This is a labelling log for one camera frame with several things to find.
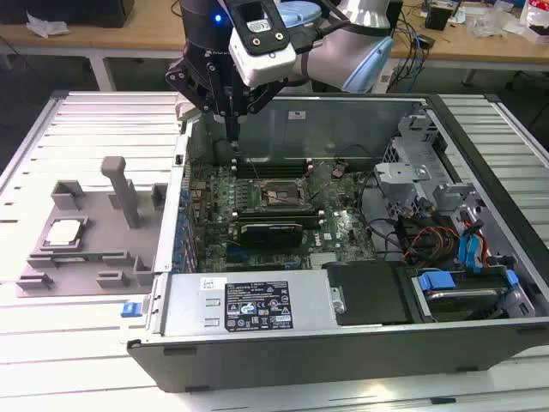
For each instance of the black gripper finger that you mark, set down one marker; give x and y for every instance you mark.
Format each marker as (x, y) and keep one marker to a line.
(184, 81)
(263, 96)

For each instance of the silver CPU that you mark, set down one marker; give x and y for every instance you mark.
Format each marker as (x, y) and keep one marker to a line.
(63, 233)

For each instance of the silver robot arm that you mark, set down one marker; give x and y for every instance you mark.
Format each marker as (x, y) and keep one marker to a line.
(334, 60)

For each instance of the CPU socket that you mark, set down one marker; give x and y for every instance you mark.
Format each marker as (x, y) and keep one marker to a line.
(281, 197)

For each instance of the grey case latch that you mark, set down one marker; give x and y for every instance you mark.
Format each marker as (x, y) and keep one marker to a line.
(184, 112)

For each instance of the white label sticker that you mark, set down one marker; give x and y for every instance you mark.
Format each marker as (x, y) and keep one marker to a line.
(297, 113)

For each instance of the round coin battery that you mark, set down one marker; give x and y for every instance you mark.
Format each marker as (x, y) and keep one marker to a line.
(339, 172)

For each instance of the black graphics card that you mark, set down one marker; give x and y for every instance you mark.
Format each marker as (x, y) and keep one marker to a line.
(270, 234)

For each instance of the crumpled white plastic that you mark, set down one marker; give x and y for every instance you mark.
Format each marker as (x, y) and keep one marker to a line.
(45, 26)

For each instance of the black computer tower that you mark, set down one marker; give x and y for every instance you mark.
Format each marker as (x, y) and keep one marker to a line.
(396, 26)

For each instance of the silver metal drive cage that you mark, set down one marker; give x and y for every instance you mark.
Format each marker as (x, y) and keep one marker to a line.
(396, 173)

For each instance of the green motherboard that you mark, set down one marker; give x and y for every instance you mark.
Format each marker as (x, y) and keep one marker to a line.
(343, 232)

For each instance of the black expansion slot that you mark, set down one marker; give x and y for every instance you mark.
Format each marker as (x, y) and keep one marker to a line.
(261, 263)

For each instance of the black power adapter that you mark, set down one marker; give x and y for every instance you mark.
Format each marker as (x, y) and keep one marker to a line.
(426, 41)

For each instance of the silver chipset heatsink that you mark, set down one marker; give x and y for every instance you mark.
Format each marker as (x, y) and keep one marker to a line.
(324, 260)

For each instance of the grey parts rack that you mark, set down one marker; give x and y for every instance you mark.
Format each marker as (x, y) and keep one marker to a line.
(94, 240)

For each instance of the small black box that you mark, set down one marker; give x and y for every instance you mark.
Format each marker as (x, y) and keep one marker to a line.
(439, 18)

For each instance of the green RAM stick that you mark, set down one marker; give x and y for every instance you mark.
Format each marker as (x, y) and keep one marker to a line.
(79, 256)

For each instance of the black rating label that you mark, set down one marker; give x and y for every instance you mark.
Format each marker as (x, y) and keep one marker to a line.
(258, 305)

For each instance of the silver power supply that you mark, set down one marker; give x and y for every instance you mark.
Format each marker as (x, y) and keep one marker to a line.
(188, 300)

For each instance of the black plastic shroud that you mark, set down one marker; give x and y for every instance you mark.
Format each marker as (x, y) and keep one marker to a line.
(369, 292)

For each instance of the small blue clip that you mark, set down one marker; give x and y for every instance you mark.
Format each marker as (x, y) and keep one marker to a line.
(130, 310)

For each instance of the clear plastic bags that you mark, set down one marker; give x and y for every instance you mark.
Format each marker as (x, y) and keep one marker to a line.
(489, 21)

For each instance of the black open PC case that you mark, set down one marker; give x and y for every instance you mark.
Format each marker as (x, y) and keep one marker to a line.
(300, 360)

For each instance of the red white bag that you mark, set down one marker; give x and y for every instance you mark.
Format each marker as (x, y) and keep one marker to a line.
(536, 13)

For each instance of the hard disk in blue carrier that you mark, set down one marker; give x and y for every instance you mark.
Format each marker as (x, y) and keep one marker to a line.
(463, 300)

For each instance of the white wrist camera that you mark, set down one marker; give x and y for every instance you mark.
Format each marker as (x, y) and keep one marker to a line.
(266, 64)

